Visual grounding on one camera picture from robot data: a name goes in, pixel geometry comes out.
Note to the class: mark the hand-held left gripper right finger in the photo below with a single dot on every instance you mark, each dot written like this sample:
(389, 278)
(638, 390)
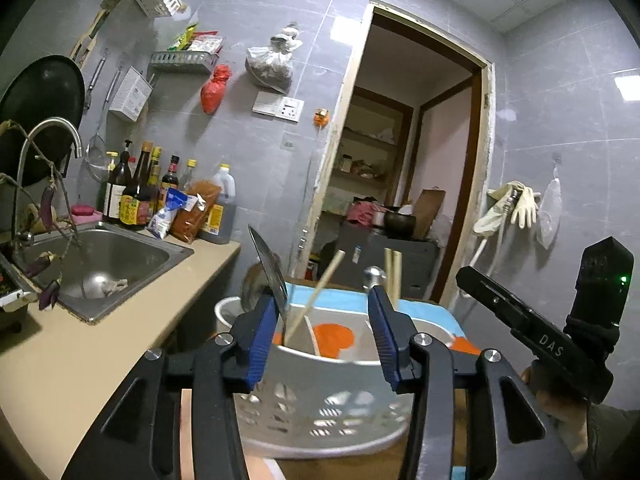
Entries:
(385, 340)

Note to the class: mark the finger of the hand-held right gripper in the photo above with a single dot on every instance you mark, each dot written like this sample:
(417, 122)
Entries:
(495, 305)

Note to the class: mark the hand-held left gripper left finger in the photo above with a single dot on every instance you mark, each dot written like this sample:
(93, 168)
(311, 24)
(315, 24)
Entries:
(262, 345)

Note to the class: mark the white plastic utensil basket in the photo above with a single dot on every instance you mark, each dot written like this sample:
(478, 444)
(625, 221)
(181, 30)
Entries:
(300, 375)

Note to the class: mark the metal spoon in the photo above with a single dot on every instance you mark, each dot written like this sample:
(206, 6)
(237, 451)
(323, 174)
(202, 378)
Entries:
(375, 276)
(252, 287)

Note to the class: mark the metal knife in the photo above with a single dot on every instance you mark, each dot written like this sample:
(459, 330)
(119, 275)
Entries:
(267, 265)

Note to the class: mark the person's right forearm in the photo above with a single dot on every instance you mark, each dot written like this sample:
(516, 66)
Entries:
(612, 442)

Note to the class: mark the person's right hand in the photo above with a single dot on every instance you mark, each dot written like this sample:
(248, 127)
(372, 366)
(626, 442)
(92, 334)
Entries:
(565, 420)

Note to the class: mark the striped blanket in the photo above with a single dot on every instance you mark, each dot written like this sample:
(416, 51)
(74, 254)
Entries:
(435, 316)

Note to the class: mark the grey cabinet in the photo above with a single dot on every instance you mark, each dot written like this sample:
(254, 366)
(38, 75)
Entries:
(395, 260)

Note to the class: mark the cream rubber glove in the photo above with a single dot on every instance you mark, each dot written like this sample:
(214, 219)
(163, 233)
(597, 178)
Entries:
(492, 215)
(525, 207)

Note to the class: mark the white hanging plastic bag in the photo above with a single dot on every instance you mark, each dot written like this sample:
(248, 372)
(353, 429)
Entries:
(550, 210)

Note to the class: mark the wooden cutting board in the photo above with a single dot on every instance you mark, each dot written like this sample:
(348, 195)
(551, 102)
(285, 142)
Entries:
(427, 215)

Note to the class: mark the black pot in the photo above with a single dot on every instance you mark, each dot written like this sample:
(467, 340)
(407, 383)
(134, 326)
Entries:
(399, 225)

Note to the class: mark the pink cloth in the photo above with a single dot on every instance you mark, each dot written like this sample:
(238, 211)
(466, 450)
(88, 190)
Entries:
(362, 212)

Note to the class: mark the green box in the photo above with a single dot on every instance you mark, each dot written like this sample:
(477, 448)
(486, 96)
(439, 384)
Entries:
(336, 206)

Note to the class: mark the red brown packet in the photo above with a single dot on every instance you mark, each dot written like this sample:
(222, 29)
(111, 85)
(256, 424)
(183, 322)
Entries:
(197, 215)

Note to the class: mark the oil jug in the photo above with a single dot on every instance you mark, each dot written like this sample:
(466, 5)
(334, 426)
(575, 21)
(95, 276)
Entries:
(222, 205)

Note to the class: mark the blue white bag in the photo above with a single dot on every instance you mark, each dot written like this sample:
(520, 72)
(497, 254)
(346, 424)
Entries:
(170, 215)

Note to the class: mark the white rag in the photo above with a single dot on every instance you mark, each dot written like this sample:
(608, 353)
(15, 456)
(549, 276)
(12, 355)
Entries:
(112, 286)

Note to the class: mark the beige kitchen counter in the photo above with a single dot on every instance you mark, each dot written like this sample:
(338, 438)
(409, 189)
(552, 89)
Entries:
(100, 350)

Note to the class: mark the steel sink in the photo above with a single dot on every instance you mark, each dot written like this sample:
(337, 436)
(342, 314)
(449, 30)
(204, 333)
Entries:
(110, 260)

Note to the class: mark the clear yellow cap bottle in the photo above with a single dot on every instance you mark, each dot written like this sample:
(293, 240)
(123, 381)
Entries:
(188, 177)

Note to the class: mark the red cap sauce bottle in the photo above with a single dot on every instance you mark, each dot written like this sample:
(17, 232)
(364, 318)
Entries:
(171, 180)

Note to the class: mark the brown cap sauce bottle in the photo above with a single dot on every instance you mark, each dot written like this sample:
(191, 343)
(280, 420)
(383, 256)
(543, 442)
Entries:
(136, 200)

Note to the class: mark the wooden shelf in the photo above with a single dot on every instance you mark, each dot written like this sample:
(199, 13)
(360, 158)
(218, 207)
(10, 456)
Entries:
(370, 145)

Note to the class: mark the yellow cap sauce bottle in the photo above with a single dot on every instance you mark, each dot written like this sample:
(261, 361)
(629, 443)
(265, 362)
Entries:
(155, 175)

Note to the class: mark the pink sponge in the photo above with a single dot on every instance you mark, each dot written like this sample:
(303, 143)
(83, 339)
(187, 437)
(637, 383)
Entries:
(86, 212)

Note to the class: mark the green bottle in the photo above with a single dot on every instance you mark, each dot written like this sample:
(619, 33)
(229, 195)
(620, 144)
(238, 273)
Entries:
(108, 185)

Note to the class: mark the metal strainer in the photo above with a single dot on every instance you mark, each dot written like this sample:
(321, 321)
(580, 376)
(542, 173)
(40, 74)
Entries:
(97, 157)

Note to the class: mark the black induction cooker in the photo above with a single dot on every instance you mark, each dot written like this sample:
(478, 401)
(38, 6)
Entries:
(15, 300)

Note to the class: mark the wilted purple plant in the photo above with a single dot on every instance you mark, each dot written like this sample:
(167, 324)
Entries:
(47, 205)

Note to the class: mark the red plastic bag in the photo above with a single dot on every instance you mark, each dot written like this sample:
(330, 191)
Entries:
(215, 92)

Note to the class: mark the clear plastic bag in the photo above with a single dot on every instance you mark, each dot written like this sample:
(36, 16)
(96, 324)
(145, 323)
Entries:
(270, 67)

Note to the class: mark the curved steel faucet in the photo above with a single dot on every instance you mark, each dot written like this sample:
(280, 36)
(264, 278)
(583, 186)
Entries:
(50, 125)

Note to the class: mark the red white packet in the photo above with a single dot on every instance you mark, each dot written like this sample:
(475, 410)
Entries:
(207, 42)

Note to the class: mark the green yellow packet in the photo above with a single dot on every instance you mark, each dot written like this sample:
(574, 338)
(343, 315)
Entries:
(181, 39)

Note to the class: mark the round black pan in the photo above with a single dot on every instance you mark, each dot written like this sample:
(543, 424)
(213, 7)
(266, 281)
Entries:
(40, 105)

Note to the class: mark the wooden spatula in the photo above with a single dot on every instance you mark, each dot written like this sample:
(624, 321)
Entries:
(92, 32)

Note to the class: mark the orange wall hook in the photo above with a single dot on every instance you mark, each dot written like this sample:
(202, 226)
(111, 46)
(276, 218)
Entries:
(321, 118)

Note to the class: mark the door frame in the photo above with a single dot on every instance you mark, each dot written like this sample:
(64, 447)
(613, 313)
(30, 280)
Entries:
(345, 110)

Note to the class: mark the white wall switch socket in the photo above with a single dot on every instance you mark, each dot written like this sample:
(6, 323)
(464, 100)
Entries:
(277, 106)

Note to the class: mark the white wall caddy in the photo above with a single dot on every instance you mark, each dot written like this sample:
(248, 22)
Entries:
(130, 94)

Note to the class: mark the metal wall rack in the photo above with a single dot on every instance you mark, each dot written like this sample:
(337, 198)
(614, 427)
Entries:
(182, 62)

